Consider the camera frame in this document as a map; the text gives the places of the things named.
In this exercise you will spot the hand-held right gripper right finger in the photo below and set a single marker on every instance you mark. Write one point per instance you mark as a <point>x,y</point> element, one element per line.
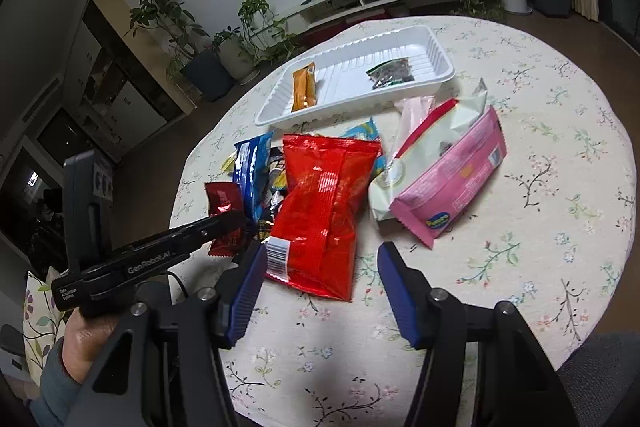
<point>397,292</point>

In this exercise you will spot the orange snack packet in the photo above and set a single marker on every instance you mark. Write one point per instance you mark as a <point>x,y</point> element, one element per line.
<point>303,87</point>

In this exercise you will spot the pale pink snack packet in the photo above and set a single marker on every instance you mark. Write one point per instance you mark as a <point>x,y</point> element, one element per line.
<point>412,117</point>

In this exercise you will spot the small potted plant grey pot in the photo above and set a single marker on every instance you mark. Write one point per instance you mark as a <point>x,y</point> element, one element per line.
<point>235,57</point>

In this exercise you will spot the cream white snack packet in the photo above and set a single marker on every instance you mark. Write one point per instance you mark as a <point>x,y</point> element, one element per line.
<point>415,162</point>

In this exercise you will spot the floral cushion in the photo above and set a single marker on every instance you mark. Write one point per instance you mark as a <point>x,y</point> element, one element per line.
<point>42,322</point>

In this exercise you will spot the small red snack packet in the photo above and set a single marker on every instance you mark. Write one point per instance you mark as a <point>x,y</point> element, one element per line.
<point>222,198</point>

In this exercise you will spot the grey fabric chair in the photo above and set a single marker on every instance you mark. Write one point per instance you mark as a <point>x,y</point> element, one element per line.
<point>605,377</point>

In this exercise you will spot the leafy potted plant dark pot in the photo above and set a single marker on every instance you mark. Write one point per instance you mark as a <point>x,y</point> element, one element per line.
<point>205,74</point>

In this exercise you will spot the large red snack bag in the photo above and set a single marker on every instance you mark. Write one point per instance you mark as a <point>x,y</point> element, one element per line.
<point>320,207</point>

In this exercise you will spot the trailing vine potted plant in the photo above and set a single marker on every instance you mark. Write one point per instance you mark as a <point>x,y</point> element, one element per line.
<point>260,22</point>

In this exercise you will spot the dark seed snack packet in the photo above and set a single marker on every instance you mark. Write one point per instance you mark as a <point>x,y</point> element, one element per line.
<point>391,74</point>

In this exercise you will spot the white plastic tray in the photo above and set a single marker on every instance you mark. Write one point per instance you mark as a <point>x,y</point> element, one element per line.
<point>350,72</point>

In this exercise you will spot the light blue snack packet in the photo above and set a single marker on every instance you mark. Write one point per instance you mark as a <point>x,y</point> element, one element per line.
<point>362,130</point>

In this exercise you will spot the person's left hand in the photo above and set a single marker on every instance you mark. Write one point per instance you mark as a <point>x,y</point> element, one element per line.
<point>85,342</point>

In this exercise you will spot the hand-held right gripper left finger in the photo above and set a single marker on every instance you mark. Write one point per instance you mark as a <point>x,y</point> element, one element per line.
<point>247,292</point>

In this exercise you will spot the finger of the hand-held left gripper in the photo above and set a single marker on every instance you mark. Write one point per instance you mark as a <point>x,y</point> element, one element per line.
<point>220,227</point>

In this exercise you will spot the black and yellow snack packet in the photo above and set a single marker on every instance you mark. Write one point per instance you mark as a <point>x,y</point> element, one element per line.
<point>276,187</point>

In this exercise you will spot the gold snack packet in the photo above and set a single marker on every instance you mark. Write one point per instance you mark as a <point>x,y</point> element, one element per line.
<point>228,162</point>

